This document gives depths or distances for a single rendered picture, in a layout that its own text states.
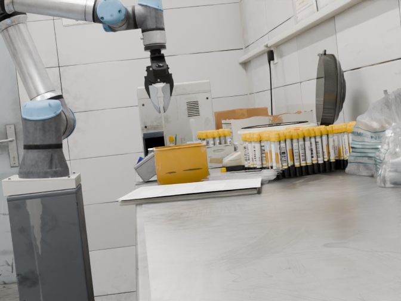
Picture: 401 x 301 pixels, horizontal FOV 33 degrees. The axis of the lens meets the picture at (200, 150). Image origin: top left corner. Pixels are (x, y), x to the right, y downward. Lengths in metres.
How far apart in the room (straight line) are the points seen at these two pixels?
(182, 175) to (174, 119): 0.84
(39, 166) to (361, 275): 1.47
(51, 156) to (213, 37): 2.01
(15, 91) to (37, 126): 1.79
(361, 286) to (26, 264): 1.51
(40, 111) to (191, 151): 0.54
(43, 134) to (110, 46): 1.87
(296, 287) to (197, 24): 3.29
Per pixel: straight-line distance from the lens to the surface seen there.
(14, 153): 3.85
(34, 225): 2.05
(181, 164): 1.72
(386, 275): 0.70
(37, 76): 2.23
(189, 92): 2.55
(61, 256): 2.05
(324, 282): 0.69
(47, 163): 2.06
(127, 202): 1.46
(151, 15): 2.17
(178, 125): 2.54
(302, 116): 2.32
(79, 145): 3.87
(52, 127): 2.07
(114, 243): 3.91
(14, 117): 3.85
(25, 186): 2.05
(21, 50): 2.25
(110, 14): 2.04
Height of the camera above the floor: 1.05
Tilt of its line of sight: 3 degrees down
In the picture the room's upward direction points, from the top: 6 degrees counter-clockwise
